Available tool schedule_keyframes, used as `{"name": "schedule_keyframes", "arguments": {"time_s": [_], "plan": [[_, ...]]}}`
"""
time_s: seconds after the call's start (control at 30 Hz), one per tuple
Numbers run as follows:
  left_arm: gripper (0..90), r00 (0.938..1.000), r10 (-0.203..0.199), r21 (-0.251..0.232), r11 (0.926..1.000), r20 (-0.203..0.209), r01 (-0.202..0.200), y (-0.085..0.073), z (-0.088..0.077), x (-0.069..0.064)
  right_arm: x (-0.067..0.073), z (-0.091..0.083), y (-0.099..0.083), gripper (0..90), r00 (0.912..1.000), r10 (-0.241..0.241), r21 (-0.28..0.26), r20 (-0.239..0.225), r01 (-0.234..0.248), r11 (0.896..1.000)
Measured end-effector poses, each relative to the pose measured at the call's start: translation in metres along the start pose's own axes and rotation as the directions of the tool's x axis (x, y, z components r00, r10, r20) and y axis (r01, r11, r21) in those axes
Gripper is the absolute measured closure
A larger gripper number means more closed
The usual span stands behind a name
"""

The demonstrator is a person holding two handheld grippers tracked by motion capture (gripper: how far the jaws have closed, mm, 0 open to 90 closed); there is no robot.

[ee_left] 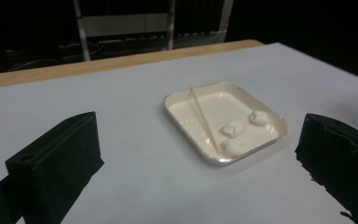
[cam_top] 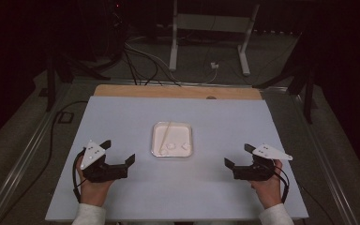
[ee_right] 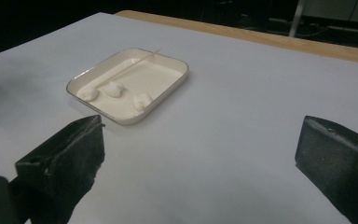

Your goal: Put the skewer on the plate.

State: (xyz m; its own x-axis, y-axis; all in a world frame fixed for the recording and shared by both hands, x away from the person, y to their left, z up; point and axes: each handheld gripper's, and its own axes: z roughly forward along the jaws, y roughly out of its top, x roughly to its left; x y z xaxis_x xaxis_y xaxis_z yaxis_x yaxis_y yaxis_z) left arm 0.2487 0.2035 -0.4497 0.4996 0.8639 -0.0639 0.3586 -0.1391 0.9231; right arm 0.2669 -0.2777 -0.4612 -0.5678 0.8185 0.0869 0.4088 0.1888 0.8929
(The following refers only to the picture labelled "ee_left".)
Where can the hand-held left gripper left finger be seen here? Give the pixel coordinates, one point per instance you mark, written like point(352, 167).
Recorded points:
point(56, 161)

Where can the pale blue table sheet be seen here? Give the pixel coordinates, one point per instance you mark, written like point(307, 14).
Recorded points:
point(121, 102)

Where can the white metal stand frame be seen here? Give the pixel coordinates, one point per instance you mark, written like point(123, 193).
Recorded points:
point(124, 25)

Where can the white square tray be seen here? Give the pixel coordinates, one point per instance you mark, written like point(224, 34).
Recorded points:
point(199, 115)

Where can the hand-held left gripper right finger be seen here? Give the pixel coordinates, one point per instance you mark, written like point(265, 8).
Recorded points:
point(341, 161)

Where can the white marshmallow piece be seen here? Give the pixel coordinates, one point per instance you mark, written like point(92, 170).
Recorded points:
point(235, 148)
point(232, 128)
point(258, 118)

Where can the thin wooden skewer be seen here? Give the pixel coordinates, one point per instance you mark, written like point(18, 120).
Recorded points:
point(203, 116)

